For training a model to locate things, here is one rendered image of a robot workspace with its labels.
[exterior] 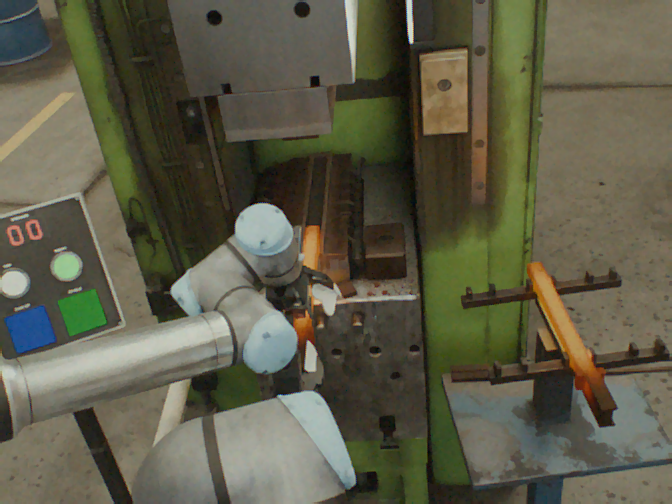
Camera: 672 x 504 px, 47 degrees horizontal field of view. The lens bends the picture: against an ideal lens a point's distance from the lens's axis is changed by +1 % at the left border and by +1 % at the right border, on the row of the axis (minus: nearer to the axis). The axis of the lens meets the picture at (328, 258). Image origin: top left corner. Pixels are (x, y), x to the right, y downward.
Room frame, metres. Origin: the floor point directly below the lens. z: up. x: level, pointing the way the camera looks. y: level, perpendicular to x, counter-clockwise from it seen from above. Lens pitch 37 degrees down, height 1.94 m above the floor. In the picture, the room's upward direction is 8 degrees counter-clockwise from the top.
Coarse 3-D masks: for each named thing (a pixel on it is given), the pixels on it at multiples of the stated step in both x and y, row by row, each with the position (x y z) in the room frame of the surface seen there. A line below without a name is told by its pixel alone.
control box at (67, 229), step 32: (0, 224) 1.26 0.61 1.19; (32, 224) 1.26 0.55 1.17; (64, 224) 1.27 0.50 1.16; (0, 256) 1.22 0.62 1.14; (32, 256) 1.23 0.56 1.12; (96, 256) 1.25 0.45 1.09; (0, 288) 1.19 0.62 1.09; (32, 288) 1.20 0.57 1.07; (64, 288) 1.20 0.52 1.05; (96, 288) 1.21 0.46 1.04; (0, 320) 1.15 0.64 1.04; (32, 352) 1.13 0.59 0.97
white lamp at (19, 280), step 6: (6, 276) 1.20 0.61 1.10; (12, 276) 1.20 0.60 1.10; (18, 276) 1.20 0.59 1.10; (6, 282) 1.19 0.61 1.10; (12, 282) 1.19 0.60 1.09; (18, 282) 1.20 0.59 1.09; (24, 282) 1.20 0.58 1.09; (6, 288) 1.19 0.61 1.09; (12, 288) 1.19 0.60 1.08; (18, 288) 1.19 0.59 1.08; (24, 288) 1.19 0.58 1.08
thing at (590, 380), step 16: (528, 272) 1.19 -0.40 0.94; (544, 272) 1.17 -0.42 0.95; (544, 288) 1.12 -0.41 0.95; (544, 304) 1.09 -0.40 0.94; (560, 304) 1.07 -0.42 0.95; (560, 320) 1.03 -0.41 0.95; (560, 336) 0.99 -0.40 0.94; (576, 336) 0.98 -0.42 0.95; (576, 352) 0.94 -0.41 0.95; (576, 368) 0.91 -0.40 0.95; (592, 368) 0.90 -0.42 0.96; (576, 384) 0.88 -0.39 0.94; (592, 384) 0.86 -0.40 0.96; (592, 400) 0.85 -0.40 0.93; (608, 400) 0.82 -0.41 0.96; (608, 416) 0.80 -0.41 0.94
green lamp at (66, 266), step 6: (60, 258) 1.23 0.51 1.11; (66, 258) 1.23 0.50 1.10; (72, 258) 1.23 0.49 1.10; (60, 264) 1.23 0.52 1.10; (66, 264) 1.23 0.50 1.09; (72, 264) 1.23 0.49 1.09; (78, 264) 1.23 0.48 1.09; (60, 270) 1.22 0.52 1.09; (66, 270) 1.22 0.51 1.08; (72, 270) 1.22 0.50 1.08; (60, 276) 1.21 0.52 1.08; (66, 276) 1.21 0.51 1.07; (72, 276) 1.22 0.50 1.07
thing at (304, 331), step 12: (312, 228) 1.36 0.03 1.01; (312, 240) 1.31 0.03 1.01; (312, 252) 1.27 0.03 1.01; (312, 264) 1.23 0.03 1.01; (312, 300) 1.12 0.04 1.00; (300, 324) 1.05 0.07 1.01; (300, 336) 1.01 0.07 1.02; (312, 336) 1.02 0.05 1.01; (300, 348) 0.98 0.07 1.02; (300, 360) 0.95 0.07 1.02
